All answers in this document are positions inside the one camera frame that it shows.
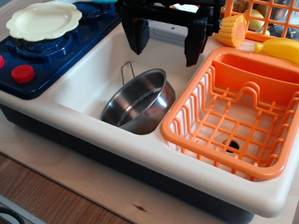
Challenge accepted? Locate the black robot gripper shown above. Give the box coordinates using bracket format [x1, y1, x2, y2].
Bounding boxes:
[116, 0, 225, 67]

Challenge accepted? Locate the stainless steel pan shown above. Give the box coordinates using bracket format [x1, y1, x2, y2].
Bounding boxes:
[100, 61, 176, 135]

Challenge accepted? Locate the cream toy sink unit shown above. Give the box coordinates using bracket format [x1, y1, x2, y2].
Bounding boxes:
[0, 26, 299, 224]

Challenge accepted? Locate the orange plastic drying rack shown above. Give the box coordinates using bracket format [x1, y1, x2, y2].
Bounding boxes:
[161, 47, 299, 181]

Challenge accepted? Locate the grey toy faucet base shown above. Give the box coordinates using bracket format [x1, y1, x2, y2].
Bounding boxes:
[148, 20, 188, 45]

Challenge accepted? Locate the yellow toy corn cob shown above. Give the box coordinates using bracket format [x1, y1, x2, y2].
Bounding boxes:
[214, 15, 247, 48]

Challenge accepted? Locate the yellow green toy fruit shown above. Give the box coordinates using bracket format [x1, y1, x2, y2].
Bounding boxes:
[248, 9, 265, 31]

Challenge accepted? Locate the orange upright grid basket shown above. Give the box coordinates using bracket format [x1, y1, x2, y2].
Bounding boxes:
[224, 0, 299, 42]

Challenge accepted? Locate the yellow toy banana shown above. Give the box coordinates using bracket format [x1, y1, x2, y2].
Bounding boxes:
[254, 38, 299, 65]

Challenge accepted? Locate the cream scalloped plastic plate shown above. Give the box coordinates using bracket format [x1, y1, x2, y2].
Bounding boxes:
[6, 1, 82, 42]

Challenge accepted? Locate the blue toy stove top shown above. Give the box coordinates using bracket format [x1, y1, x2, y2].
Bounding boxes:
[0, 3, 120, 100]

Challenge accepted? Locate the right red stove knob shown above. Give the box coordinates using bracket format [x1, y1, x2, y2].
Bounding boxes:
[11, 65, 35, 84]

